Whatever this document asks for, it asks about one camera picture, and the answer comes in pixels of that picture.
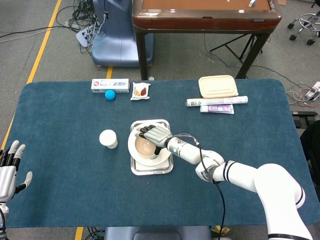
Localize white snack packet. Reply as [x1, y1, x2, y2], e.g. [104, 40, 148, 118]
[129, 81, 152, 101]

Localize blue grey own robot base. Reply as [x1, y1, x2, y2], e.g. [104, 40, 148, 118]
[103, 226, 212, 240]

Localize white paper cup leaf print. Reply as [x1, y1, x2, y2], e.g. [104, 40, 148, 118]
[98, 129, 119, 150]

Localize black folding stand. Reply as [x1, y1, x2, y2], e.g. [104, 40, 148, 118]
[209, 33, 264, 63]

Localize purple toothpaste tube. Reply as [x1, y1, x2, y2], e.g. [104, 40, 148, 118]
[199, 104, 235, 115]

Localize blue table cloth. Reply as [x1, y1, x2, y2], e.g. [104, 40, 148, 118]
[4, 78, 320, 229]

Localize white round plate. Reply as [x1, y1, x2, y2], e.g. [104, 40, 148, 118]
[127, 124, 173, 167]

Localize black bag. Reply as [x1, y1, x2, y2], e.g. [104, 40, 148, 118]
[299, 119, 320, 186]

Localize small beige bowl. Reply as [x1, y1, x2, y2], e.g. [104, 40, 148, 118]
[134, 136, 158, 160]

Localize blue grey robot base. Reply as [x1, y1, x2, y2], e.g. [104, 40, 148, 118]
[91, 0, 155, 68]

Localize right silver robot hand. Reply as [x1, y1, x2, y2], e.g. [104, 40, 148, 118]
[138, 124, 174, 156]

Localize black floor cables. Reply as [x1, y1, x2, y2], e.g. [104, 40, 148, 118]
[55, 0, 101, 55]

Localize beige lidded lunch box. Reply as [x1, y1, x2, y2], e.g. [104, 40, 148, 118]
[198, 74, 239, 99]

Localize black wheeled office chair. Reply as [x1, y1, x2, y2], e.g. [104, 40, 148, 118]
[287, 12, 320, 46]

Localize white plastic wrap roll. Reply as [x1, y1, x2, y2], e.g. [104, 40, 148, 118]
[185, 95, 249, 108]

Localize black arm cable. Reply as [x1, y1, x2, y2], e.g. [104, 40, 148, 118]
[198, 142, 227, 240]

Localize blue ball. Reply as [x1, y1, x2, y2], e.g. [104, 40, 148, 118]
[104, 89, 117, 101]

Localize white toothpaste box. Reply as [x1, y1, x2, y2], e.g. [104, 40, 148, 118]
[90, 78, 131, 94]

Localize yellow packet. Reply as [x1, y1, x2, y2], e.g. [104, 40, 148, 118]
[209, 224, 231, 237]

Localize brown mahjong table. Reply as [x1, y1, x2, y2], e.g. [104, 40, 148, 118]
[131, 0, 283, 81]

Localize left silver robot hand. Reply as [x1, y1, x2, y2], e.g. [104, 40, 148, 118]
[0, 139, 33, 201]

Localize silver metal tray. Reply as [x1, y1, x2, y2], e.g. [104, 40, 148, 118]
[130, 119, 174, 176]

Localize black floor equipment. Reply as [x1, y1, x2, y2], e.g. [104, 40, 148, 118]
[291, 111, 319, 129]

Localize white power strip with plugs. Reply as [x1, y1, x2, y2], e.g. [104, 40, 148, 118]
[304, 81, 320, 102]

